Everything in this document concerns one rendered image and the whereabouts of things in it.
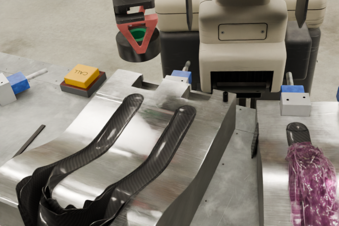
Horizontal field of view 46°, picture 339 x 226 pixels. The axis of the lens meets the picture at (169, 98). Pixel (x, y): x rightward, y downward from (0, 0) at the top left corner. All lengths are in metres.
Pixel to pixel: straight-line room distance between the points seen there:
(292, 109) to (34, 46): 2.32
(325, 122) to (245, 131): 0.15
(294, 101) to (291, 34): 0.48
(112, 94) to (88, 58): 1.82
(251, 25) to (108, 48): 1.73
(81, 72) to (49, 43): 1.91
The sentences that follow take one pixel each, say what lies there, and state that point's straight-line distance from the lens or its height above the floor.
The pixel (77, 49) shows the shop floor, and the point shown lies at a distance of 2.72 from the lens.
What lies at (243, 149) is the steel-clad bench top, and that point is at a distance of 0.78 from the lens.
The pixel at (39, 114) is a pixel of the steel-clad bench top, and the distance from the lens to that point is 0.93.
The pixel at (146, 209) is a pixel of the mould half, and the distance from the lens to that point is 0.53.
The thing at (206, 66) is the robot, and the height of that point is 0.76.
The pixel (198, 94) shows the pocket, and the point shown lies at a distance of 0.78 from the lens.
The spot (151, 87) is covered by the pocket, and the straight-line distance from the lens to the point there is 0.83.
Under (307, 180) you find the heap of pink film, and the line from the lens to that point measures 0.58.
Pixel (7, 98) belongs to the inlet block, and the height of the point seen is 0.82.
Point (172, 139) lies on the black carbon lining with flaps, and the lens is 0.68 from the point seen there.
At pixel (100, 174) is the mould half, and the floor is 0.92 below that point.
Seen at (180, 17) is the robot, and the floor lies 0.75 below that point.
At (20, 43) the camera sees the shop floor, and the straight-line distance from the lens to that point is 2.97.
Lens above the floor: 1.37
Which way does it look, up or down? 39 degrees down
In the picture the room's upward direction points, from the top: 6 degrees counter-clockwise
